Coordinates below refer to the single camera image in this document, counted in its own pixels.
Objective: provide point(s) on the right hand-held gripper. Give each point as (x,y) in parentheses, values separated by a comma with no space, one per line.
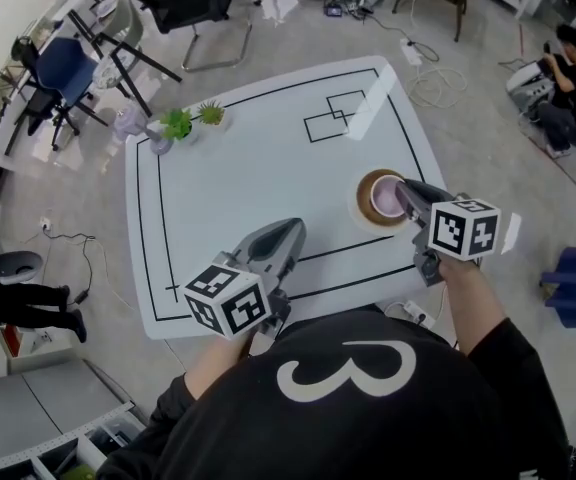
(463,228)

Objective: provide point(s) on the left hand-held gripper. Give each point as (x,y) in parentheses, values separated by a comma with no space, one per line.
(228,300)

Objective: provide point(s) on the pink cup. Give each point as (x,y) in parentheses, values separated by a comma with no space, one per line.
(385,200)

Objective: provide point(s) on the brown bowl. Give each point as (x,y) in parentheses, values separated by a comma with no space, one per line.
(365,203)

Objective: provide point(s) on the white plate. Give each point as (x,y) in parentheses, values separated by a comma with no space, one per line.
(355,218)

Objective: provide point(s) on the person's right forearm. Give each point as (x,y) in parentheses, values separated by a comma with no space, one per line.
(473,308)

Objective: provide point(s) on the person's left forearm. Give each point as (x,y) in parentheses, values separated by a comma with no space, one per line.
(218,363)

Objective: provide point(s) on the white paper slip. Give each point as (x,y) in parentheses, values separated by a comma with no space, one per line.
(512,233)

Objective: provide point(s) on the white power strip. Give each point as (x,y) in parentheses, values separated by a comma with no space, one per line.
(418,313)
(410,50)

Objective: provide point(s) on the spiky green potted plant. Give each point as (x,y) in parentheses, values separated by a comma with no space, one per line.
(211,113)

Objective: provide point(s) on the silver equipment case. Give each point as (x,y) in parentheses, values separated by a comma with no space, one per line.
(530,88)

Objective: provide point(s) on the leafy green potted plant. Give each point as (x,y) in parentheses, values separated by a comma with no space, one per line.
(175,124)

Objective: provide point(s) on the small lavender desk fan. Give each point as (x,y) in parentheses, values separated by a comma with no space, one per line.
(128,123)

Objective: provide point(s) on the person's black printed shirt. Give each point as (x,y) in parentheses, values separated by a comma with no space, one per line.
(343,433)

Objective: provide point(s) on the black power adapter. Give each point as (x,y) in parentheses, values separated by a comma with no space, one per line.
(80,297)

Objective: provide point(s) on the black tablet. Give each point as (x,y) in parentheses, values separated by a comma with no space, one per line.
(333,9)

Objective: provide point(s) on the white floor socket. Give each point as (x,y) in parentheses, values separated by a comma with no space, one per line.
(45,224)

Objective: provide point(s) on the grey shell chair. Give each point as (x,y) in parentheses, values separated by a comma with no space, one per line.
(130,23)

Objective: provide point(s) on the white rounded pod device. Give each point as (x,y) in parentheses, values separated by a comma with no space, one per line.
(3,265)

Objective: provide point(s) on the blue chair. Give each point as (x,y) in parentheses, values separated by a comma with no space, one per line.
(63,65)

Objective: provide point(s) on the white perforated shelf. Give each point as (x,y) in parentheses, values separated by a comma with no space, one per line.
(68,435)

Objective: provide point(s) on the round patterned dish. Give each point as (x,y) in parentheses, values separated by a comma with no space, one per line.
(108,7)

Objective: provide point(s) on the grey cabinet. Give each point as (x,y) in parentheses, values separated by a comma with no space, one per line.
(18,408)

